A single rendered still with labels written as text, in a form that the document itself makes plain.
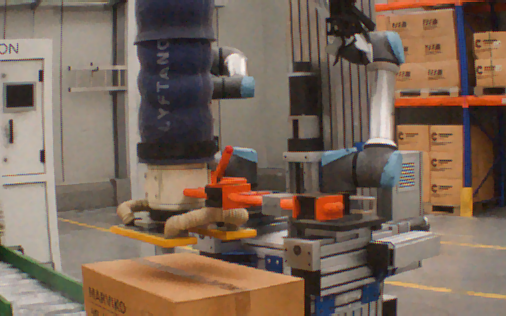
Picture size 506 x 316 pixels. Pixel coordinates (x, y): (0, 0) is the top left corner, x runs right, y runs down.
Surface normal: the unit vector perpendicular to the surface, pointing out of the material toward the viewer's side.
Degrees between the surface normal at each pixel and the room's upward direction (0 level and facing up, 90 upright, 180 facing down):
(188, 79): 68
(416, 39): 90
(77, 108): 90
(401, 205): 90
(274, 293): 90
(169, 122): 80
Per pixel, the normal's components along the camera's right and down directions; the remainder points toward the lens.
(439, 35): -0.74, 0.05
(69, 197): 0.65, 0.02
